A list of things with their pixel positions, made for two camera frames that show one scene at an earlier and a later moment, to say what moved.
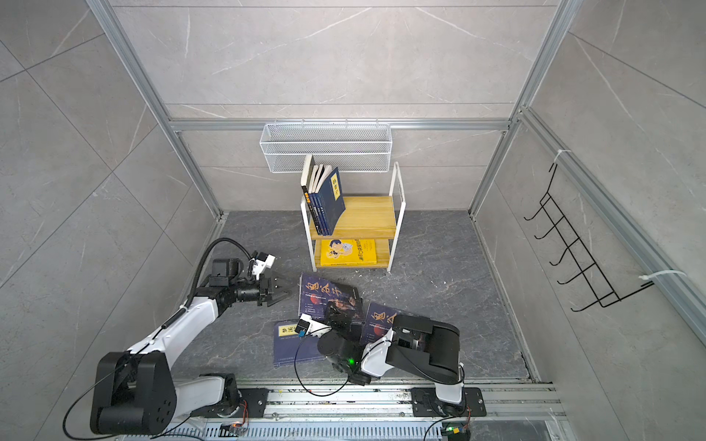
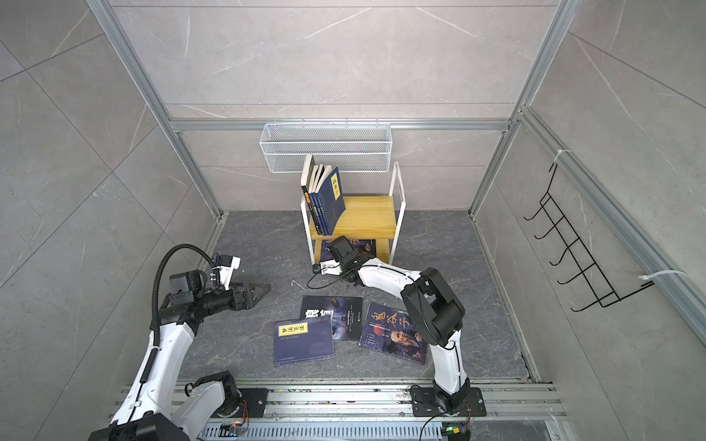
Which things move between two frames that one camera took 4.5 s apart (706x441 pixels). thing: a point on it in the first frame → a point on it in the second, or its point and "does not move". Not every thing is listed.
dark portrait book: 316,292 → 362,245
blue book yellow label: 331,201 does not move
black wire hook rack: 589,271 does not move
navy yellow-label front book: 288,346 does not move
